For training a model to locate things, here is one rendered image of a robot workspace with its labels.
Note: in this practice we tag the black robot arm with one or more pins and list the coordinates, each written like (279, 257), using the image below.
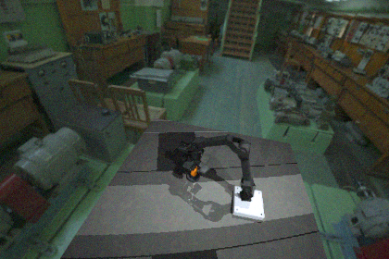
(243, 150)

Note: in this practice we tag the orange knob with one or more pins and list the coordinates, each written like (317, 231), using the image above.
(193, 173)

